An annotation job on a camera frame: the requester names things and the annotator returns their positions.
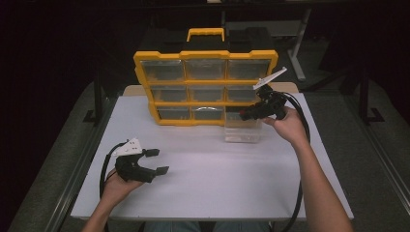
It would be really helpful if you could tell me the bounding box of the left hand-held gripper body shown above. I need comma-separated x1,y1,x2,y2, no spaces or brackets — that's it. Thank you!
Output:
111,137,158,184

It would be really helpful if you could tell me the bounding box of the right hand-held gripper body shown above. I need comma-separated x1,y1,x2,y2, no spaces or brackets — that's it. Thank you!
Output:
250,66,288,121

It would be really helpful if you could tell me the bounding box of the clear plastic drawer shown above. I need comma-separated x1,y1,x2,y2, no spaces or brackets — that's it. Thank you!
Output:
223,105,263,144

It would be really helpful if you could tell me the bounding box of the yellow black organizer cabinet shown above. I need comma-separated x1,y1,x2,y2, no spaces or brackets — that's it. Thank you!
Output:
132,27,279,128

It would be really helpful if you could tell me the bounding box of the person's left hand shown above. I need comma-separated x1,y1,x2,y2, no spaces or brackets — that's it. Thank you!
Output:
101,167,144,207

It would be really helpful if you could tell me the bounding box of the person's right hand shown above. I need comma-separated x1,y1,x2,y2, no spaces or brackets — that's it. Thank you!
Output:
261,106,310,148

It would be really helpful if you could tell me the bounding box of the grid of clear drawers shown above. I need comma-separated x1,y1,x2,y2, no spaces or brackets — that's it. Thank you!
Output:
140,58,272,121

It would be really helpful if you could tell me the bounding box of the black metal stand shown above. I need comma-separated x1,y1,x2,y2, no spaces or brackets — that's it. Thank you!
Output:
357,69,386,126
82,69,108,126

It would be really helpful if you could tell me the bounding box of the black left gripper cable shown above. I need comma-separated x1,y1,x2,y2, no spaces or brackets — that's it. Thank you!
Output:
99,141,131,232

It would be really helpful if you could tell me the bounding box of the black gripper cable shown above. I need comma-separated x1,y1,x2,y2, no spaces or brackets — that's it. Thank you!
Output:
99,141,131,232
279,91,312,232

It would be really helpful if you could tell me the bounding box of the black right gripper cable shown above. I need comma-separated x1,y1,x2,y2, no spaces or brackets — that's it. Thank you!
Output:
279,91,312,232

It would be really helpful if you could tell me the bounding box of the white metal desk frame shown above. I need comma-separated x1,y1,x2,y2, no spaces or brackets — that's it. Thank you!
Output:
221,9,312,82

